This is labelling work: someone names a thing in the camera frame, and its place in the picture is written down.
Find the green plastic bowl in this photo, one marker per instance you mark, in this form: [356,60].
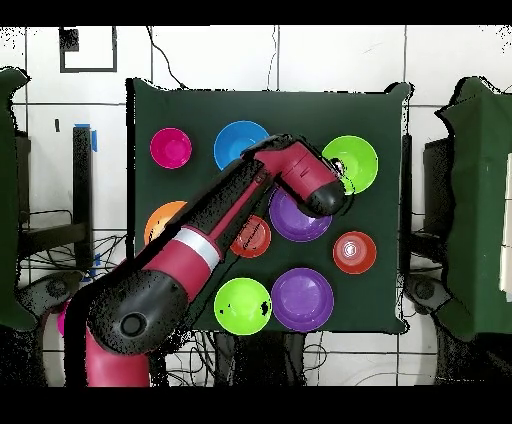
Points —
[242,306]
[362,160]

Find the purple plastic bowl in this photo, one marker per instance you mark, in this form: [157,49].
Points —
[292,224]
[302,300]

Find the large orange plastic bowl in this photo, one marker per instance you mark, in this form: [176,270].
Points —
[162,218]

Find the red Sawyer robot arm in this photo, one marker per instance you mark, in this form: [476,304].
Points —
[176,264]

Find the dark green tablecloth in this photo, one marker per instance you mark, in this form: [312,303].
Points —
[280,116]

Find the orange-red plastic bowl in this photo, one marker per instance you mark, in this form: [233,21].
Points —
[354,264]
[254,242]

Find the blue plastic bowl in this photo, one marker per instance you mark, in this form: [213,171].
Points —
[234,142]

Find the green cloth side table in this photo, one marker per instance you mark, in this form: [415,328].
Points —
[8,160]
[480,200]

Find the pink plastic bowl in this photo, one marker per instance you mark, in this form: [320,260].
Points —
[170,148]

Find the pink plastic cup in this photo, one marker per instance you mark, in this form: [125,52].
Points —
[60,320]

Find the black pedestal foot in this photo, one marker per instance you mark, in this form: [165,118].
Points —
[424,290]
[48,288]

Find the black post with blue tape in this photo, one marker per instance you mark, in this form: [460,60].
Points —
[82,176]

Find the grey square floor frame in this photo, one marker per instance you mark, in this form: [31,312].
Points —
[88,70]

